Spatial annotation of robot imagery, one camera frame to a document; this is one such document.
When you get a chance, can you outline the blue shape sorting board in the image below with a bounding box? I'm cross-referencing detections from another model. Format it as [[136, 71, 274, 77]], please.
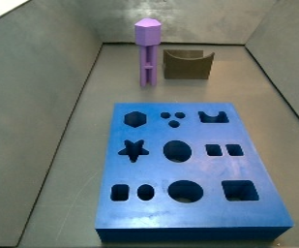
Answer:
[[94, 103, 293, 242]]

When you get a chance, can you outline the purple three prong peg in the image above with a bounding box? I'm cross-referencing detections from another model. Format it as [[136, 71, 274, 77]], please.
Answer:
[[134, 17, 160, 86]]

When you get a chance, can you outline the dark curved holder stand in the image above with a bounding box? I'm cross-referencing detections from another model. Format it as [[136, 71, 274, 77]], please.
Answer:
[[162, 49, 214, 79]]

